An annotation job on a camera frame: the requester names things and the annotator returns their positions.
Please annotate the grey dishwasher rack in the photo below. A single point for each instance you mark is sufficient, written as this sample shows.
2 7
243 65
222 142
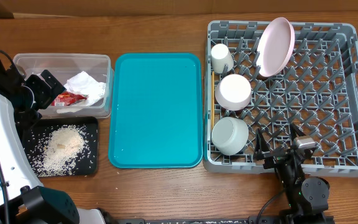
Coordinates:
317 91

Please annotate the red snack wrapper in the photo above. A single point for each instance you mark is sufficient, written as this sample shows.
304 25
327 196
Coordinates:
67 99

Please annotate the white paper cup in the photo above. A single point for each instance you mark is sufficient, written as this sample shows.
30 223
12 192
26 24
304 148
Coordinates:
220 57

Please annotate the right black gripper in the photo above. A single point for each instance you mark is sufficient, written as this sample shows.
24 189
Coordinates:
274 156

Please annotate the white rice pile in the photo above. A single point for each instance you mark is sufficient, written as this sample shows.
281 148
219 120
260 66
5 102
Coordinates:
62 149

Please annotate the pink plate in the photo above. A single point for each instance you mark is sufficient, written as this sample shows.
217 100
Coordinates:
275 47

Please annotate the teal serving tray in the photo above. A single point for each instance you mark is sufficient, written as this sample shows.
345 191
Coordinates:
157 111

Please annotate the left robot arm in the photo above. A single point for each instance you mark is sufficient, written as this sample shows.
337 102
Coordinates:
23 198

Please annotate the clear plastic bin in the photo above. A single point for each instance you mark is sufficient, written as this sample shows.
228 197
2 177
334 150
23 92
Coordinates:
64 67

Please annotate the grey bowl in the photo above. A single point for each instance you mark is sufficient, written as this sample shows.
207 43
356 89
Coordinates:
230 135

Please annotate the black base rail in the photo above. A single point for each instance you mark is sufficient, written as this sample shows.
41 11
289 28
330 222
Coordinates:
249 220

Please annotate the pink bowl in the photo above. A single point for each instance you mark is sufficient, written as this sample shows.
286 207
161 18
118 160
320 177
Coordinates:
233 92

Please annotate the wooden chopstick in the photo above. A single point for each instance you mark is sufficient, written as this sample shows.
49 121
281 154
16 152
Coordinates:
212 100

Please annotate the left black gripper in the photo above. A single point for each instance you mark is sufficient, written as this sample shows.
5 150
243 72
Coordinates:
45 91

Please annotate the white napkin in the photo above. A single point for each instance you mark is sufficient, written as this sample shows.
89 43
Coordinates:
84 84

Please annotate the black tray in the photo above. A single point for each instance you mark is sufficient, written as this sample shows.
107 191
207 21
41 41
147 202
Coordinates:
64 146

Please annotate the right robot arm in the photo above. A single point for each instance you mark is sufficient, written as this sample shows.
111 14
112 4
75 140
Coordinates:
307 196

